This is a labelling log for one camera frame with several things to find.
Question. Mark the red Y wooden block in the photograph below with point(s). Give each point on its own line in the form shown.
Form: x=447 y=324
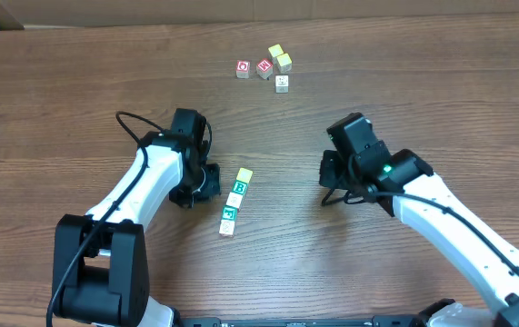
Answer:
x=244 y=175

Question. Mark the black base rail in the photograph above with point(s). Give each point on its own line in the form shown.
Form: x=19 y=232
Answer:
x=295 y=321

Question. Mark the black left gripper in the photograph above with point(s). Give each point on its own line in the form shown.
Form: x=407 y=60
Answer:
x=209 y=183

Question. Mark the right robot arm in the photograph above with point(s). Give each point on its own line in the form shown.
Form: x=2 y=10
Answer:
x=408 y=189

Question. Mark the plain E pretzel block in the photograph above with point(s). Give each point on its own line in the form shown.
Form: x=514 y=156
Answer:
x=227 y=228

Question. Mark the blue X wooden block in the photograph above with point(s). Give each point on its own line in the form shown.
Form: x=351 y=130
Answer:
x=281 y=84

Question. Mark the green letter B block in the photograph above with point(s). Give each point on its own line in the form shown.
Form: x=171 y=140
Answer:
x=240 y=187

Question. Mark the yellow wooden block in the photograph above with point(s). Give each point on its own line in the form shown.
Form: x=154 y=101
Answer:
x=275 y=51
x=284 y=63

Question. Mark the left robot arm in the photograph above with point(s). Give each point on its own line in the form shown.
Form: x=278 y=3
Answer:
x=100 y=271

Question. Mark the green letter F block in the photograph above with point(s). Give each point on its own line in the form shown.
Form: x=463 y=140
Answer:
x=229 y=213

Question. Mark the red letter M block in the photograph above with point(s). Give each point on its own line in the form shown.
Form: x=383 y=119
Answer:
x=264 y=68

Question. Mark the yellow rear wooden block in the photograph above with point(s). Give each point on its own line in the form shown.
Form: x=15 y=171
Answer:
x=275 y=51

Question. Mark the red apple picture block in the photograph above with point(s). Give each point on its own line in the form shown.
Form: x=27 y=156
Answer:
x=242 y=70

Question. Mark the yellow front wooden block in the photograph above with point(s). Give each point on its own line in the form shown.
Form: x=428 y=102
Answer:
x=284 y=63

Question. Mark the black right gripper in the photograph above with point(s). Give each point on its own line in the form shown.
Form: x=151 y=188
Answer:
x=328 y=171

